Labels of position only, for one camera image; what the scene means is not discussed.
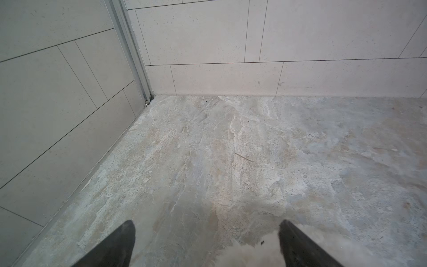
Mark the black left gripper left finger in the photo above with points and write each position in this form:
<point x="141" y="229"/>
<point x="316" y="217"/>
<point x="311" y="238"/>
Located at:
<point x="113" y="251"/>

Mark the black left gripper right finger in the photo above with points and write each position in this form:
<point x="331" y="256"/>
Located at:
<point x="299" y="250"/>

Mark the white plush teddy bear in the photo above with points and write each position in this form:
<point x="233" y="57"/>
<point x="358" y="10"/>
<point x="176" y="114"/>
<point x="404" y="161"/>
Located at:
<point x="266" y="253"/>

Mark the aluminium corner post left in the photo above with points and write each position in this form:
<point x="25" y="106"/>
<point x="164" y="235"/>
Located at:
<point x="122" y="23"/>

